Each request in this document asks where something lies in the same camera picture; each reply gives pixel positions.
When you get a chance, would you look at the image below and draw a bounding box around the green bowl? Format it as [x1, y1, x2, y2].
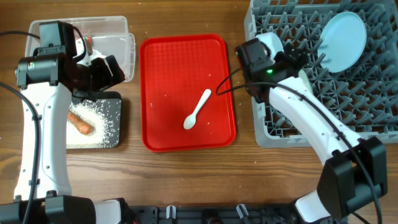
[256, 32, 284, 59]

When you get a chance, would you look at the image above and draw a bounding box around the white rice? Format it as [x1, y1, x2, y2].
[66, 99, 121, 149]

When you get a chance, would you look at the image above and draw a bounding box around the orange carrot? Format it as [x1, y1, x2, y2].
[67, 111, 94, 135]

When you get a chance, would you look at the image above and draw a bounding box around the light blue plate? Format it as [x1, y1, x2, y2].
[317, 12, 367, 73]

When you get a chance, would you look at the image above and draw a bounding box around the white plastic spoon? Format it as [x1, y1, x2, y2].
[183, 89, 211, 129]

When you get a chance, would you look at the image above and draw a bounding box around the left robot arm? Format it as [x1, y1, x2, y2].
[1, 21, 137, 223]

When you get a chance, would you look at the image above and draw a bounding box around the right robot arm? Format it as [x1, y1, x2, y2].
[235, 39, 387, 223]

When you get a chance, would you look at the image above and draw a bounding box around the grey dishwasher rack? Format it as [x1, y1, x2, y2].
[244, 0, 397, 143]

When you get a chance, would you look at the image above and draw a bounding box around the clear plastic bin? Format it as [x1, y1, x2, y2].
[27, 16, 136, 83]

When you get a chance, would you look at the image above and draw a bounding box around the black plastic tray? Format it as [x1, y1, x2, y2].
[65, 91, 123, 149]

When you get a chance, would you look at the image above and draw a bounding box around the red serving tray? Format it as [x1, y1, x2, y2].
[139, 34, 236, 153]

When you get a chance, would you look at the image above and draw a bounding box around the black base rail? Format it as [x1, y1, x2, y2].
[124, 202, 348, 224]

